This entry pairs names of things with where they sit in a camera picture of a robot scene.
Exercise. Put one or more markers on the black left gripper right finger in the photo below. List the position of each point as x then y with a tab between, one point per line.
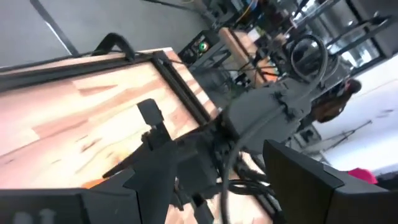
304	193

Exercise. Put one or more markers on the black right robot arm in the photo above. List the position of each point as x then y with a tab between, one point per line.
264	109

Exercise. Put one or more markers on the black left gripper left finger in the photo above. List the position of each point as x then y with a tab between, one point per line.
62	208

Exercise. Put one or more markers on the black aluminium rig frame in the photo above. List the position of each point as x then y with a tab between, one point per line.
174	77

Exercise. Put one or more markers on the wooden workbench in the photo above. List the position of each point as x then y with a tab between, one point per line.
242	49

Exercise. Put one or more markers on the black open floor case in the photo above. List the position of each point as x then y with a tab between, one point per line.
306	135

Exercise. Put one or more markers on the black computer tower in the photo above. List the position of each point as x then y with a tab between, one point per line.
199	46

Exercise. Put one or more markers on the person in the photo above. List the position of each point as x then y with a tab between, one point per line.
335	102

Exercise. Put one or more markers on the pink object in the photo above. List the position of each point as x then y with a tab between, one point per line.
362	175

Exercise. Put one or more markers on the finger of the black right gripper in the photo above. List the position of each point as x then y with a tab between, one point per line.
150	112
155	180

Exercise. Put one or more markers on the black tripod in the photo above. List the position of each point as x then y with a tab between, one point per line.
348	134

